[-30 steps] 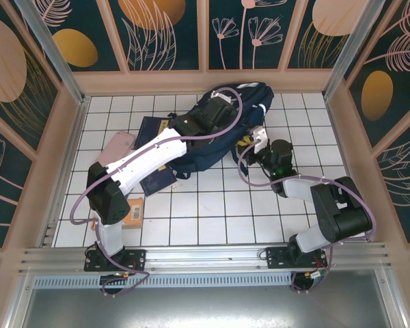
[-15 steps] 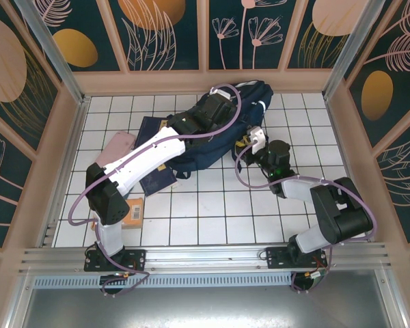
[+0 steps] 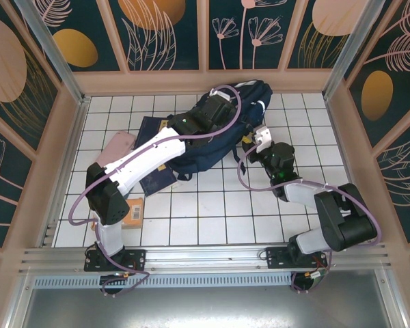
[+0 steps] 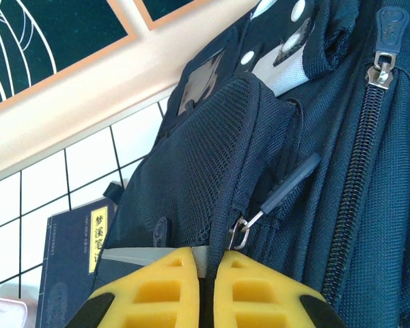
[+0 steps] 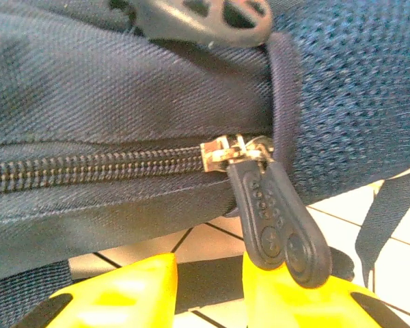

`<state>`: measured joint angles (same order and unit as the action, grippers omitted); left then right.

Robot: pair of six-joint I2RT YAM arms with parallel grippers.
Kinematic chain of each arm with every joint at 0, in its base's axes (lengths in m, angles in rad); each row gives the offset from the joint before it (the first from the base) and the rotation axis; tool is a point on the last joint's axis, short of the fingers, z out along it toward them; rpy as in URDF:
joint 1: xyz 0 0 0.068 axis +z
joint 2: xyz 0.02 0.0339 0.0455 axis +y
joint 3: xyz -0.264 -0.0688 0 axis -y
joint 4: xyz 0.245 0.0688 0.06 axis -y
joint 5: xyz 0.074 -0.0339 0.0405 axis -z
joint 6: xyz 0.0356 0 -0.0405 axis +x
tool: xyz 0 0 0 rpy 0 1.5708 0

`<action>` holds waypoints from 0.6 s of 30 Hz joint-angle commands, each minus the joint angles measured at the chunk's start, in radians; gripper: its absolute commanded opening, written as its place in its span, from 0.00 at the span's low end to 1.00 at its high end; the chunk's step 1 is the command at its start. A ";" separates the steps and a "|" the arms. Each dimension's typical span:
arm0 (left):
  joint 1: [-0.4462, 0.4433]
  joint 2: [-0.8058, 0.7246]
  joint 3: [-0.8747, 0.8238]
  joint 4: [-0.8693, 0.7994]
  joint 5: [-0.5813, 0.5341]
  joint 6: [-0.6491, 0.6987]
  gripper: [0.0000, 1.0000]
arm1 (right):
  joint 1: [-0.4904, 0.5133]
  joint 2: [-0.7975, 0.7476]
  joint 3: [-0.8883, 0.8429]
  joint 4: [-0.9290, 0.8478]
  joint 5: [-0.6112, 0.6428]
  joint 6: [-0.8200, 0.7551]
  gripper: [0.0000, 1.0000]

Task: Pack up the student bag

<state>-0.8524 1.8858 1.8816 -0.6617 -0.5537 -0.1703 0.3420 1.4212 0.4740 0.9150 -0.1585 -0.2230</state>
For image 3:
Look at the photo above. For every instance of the aluminium mounting rail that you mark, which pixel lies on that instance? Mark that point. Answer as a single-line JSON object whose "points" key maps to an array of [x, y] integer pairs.
{"points": [[205, 254]]}

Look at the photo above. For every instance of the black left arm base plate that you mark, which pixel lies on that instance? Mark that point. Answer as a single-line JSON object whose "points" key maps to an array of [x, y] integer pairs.
{"points": [[136, 259]]}

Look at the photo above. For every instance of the grey metal sheet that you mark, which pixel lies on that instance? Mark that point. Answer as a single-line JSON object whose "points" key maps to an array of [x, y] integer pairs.
{"points": [[205, 307]]}

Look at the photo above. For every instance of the pink pencil case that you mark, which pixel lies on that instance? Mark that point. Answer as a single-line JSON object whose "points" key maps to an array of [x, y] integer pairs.
{"points": [[116, 147]]}

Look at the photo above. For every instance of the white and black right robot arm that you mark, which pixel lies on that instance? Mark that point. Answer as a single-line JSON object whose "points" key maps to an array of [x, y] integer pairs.
{"points": [[341, 218]]}

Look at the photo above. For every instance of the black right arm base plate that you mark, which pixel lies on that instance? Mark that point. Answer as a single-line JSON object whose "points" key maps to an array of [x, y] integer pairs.
{"points": [[276, 259]]}

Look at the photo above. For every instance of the navy blue backpack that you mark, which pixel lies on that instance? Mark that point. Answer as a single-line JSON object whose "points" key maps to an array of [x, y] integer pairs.
{"points": [[212, 155]]}

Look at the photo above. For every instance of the aluminium floor edge rail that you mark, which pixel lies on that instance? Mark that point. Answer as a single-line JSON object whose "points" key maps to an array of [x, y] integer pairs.
{"points": [[75, 130]]}

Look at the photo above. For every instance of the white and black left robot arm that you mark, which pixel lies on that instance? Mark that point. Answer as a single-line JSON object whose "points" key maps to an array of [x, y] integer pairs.
{"points": [[147, 160]]}

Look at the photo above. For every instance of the aluminium corner post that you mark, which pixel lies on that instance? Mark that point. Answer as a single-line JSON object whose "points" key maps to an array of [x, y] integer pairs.
{"points": [[353, 51], [54, 51]]}

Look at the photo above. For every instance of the orange book with barcode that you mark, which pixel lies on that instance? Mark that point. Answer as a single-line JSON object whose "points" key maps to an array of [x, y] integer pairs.
{"points": [[135, 212]]}

